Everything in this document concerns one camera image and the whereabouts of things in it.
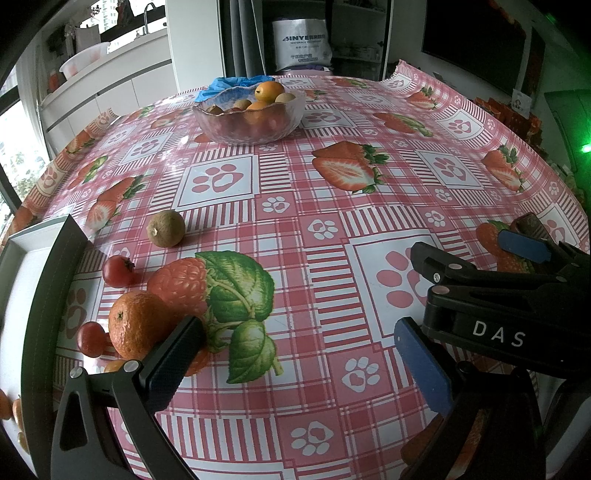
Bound clear glass bowl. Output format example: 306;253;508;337
191;83;306;146

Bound blue disposable gloves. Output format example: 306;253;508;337
196;75;269;102

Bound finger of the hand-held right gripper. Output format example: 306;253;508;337
411;241;591;296
499;215;591;278

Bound white printed bag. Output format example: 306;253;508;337
271;18;334;72

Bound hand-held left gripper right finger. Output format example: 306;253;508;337
394;317;548;480

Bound white basin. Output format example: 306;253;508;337
59;41;112;79

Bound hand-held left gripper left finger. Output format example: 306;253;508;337
50;315;206;480

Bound pink printed plastic tablecloth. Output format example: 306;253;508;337
0;60;591;480

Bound red cherry tomato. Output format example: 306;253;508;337
76;322;112;357
102;256;138;288

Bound white cabinet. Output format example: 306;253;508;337
39;44;181;144

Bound yellow kumquat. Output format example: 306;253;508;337
254;80;283;102

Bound orange printed boxes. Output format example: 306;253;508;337
475;97;543;144

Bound black television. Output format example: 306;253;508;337
422;0;529;97

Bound white foam tray grey rim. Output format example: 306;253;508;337
0;215;88;480

